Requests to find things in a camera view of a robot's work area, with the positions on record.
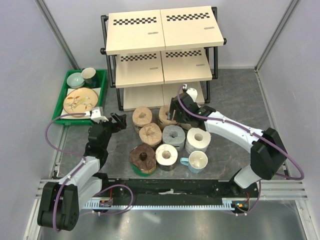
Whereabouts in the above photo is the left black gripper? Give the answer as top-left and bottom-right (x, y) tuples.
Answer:
(90, 112), (126, 149)

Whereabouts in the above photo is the tan roll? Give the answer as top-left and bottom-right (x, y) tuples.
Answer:
(158, 105), (178, 131)
(139, 123), (162, 148)
(132, 106), (153, 129)

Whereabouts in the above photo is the white paper roll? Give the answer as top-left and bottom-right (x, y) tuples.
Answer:
(185, 127), (211, 154)
(155, 144), (178, 172)

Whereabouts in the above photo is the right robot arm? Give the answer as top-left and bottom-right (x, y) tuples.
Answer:
(168, 92), (287, 197)

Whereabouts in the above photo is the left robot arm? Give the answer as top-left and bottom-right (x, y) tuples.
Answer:
(37, 107), (127, 232)

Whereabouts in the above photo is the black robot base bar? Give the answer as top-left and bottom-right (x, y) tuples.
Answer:
(99, 178), (259, 207)

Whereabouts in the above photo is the cream wrapped tied roll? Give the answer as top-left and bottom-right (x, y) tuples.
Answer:
(179, 120), (201, 131)

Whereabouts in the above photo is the grey wrapped paper roll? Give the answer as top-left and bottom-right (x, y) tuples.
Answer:
(162, 125), (186, 152)

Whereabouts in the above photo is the round painted bird plate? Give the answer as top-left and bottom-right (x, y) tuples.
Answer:
(62, 87), (99, 118)

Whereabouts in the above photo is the white paper roll front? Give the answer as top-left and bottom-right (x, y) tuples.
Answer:
(155, 144), (178, 172)

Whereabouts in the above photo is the dark brown wrapped roll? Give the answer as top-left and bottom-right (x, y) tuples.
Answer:
(129, 143), (157, 177)

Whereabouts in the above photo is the green plastic tray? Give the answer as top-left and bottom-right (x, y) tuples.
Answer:
(52, 69), (109, 126)

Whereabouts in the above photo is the light blue white mug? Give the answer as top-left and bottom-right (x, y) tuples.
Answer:
(180, 151), (208, 174)

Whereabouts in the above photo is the dark green white cup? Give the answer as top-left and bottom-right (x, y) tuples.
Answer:
(81, 67), (99, 88)

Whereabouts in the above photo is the pale celadon bowl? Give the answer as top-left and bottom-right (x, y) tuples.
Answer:
(66, 72), (85, 89)

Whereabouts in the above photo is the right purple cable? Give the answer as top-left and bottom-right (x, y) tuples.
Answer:
(176, 86), (305, 216)

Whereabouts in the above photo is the purple cable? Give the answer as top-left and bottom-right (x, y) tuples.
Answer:
(44, 111), (134, 233)
(176, 86), (305, 216)

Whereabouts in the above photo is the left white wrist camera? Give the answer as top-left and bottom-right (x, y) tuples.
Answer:
(90, 106), (109, 123)

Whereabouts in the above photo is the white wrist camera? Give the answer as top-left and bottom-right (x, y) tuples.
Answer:
(182, 84), (198, 102)
(90, 106), (109, 123)

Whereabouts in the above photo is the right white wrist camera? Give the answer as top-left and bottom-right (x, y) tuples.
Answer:
(182, 84), (198, 102)

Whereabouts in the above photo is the black frame beige shelf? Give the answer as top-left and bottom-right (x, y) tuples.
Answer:
(100, 6), (227, 111)

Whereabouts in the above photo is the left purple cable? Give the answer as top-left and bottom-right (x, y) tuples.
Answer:
(44, 111), (134, 233)

